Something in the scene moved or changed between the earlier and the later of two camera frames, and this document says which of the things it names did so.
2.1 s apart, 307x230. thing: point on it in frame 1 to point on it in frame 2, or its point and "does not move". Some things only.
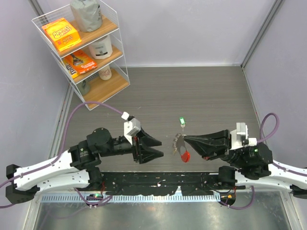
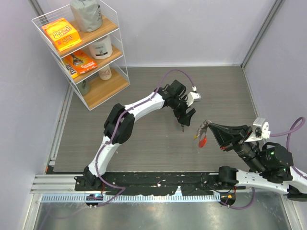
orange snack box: x=63 y=34 does not move
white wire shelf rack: x=84 y=39 does not move
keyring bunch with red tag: x=179 y=144 to x=201 y=133
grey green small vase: x=84 y=86 does not move
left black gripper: x=145 y=154 to x=183 y=118
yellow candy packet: x=71 y=71 does not move
